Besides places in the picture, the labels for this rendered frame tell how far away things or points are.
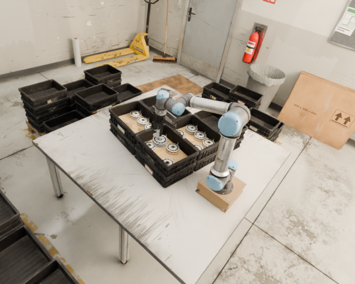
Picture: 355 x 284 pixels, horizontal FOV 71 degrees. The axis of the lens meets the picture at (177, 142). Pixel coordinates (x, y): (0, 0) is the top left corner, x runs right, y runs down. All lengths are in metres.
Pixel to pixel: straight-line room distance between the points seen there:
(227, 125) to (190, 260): 0.79
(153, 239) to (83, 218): 1.08
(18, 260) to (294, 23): 4.25
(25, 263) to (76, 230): 0.61
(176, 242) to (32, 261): 0.94
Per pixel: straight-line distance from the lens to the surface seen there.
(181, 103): 1.54
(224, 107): 1.49
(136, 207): 1.72
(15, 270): 2.01
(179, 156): 1.90
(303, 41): 4.41
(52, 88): 3.39
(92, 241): 2.42
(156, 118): 1.67
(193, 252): 1.61
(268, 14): 4.54
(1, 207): 2.16
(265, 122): 3.29
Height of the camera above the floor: 2.11
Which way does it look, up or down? 39 degrees down
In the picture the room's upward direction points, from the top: 11 degrees clockwise
